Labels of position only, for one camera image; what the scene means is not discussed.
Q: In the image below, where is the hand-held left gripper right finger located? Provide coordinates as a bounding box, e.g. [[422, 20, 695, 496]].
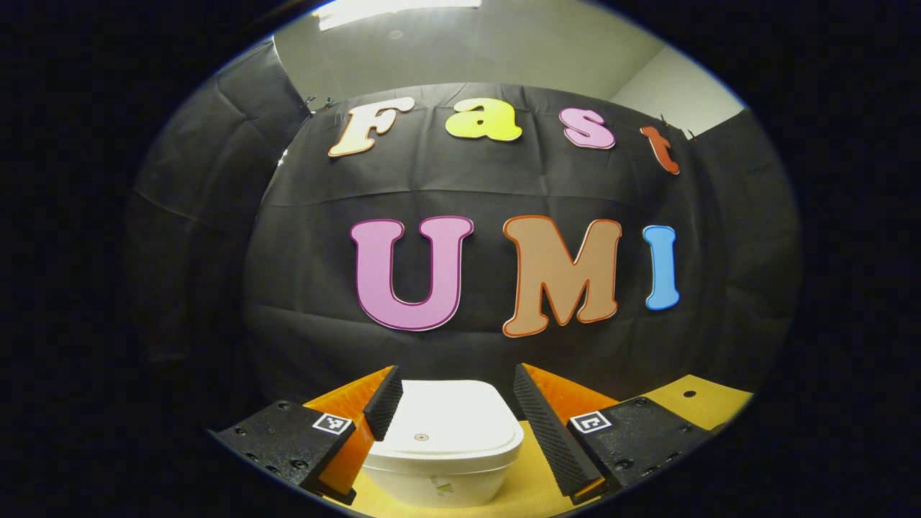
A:
[[513, 363, 714, 506]]

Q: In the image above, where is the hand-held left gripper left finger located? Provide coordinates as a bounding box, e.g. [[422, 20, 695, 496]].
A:
[[209, 365, 404, 506]]

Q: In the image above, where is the white desktop garbage bin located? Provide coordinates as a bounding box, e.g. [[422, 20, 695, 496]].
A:
[[362, 380, 525, 509]]

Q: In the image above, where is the black backdrop cloth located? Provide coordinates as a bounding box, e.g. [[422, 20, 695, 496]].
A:
[[126, 40, 801, 432]]

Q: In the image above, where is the ceiling light panel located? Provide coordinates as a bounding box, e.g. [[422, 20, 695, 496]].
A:
[[317, 0, 483, 31]]

